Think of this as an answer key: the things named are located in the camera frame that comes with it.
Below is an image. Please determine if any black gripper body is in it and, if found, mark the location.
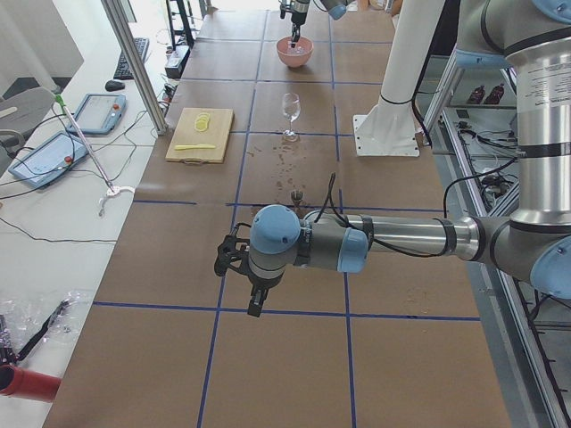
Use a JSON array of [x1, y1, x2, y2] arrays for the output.
[[248, 266, 284, 297], [290, 0, 310, 27]]

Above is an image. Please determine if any steel double jigger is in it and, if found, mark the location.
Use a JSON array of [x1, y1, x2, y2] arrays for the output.
[[290, 190, 304, 208]]

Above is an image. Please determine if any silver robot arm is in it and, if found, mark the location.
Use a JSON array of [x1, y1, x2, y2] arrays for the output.
[[280, 0, 349, 47], [243, 1, 570, 317]]

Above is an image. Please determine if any pink bowl of ice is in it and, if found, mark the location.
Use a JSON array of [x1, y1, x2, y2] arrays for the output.
[[276, 37, 314, 68]]

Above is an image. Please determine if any clear wine glass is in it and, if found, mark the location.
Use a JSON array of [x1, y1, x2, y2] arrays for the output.
[[282, 93, 301, 142]]

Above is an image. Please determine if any lemon slice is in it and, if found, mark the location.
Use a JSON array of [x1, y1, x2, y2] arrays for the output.
[[194, 120, 209, 133]]

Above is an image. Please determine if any bamboo cutting board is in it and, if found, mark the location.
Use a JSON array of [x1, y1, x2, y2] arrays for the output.
[[165, 108, 234, 163]]

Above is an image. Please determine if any yellow plastic knife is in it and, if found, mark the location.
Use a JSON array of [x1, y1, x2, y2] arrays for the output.
[[174, 144, 217, 151]]

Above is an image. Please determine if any grabber stick with claw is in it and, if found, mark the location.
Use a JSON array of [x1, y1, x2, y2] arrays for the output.
[[54, 95, 135, 218]]

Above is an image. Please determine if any black keyboard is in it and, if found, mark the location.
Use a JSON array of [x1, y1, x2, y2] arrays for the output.
[[112, 37, 151, 81]]

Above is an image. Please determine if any black computer mouse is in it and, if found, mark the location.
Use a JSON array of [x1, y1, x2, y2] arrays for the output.
[[104, 79, 125, 92]]

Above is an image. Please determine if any blue teach pendant far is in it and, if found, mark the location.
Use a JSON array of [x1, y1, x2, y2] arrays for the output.
[[73, 94, 127, 136]]

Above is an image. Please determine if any blue teach pendant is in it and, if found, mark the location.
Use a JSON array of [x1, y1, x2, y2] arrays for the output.
[[73, 94, 127, 136], [8, 131, 87, 189]]

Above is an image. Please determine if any clear plastic bag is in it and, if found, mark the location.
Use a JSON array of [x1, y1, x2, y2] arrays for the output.
[[1, 289, 95, 362]]

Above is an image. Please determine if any blue teach pendant near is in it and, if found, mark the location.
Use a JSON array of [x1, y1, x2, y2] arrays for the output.
[[8, 131, 87, 189]]

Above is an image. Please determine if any red cylinder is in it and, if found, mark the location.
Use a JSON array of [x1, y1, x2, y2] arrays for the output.
[[1, 365, 62, 402]]

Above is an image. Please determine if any grey office chair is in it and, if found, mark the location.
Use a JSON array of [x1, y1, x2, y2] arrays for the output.
[[1, 87, 55, 158]]

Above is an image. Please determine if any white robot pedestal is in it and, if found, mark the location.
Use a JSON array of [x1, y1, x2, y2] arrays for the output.
[[353, 0, 445, 157]]

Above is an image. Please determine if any aluminium frame post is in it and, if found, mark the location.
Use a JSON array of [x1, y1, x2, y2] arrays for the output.
[[101, 0, 168, 136]]

